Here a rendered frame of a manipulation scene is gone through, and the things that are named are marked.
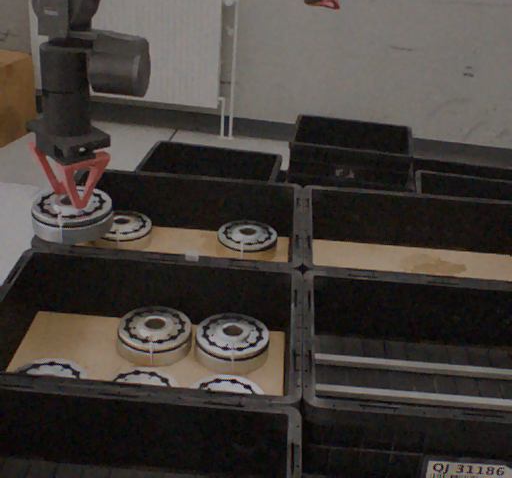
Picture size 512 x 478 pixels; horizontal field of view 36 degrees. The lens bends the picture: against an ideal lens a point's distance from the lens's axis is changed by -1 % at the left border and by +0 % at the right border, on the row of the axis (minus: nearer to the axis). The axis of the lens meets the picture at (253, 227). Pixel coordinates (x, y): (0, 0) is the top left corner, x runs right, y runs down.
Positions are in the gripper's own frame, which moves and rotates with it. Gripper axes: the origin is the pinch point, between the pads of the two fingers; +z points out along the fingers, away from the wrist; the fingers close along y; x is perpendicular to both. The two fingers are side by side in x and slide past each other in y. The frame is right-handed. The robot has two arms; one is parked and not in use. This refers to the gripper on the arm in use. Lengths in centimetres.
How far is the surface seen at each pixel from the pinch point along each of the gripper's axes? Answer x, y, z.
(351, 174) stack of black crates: -137, 67, 56
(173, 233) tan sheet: -29.7, 17.7, 22.5
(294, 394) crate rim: -6.7, -36.0, 12.0
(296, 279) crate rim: -24.3, -18.2, 12.2
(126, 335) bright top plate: -3.3, -7.5, 19.0
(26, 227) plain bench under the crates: -20, 57, 36
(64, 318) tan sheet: -0.8, 5.2, 22.3
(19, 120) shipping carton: -121, 272, 99
